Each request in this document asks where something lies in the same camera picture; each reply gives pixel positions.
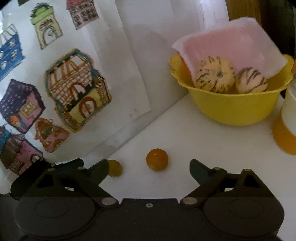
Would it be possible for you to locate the small orange tangerine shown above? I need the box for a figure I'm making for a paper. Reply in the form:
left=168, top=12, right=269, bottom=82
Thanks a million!
left=146, top=149, right=169, bottom=171
left=108, top=160, right=122, bottom=177

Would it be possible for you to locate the white printed table cloth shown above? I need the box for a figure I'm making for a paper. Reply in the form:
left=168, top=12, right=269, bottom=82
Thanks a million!
left=84, top=95, right=295, bottom=240

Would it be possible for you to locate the yellow plastic bowl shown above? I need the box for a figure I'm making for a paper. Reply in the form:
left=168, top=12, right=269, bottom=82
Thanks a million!
left=169, top=55, right=294, bottom=126

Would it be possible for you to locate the white orange cup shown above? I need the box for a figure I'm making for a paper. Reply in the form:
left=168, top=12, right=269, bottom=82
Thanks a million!
left=272, top=79, right=296, bottom=155

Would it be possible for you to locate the striped melon in bowl left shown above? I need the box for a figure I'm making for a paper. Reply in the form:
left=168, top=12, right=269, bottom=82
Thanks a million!
left=193, top=56, right=235, bottom=93

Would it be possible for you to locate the striped melon in bowl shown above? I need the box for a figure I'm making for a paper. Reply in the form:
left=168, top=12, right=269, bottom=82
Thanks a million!
left=235, top=67, right=268, bottom=94
left=193, top=56, right=235, bottom=93

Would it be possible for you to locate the striped melon in bowl right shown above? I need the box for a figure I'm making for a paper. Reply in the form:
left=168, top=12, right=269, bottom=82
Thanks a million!
left=235, top=67, right=268, bottom=94

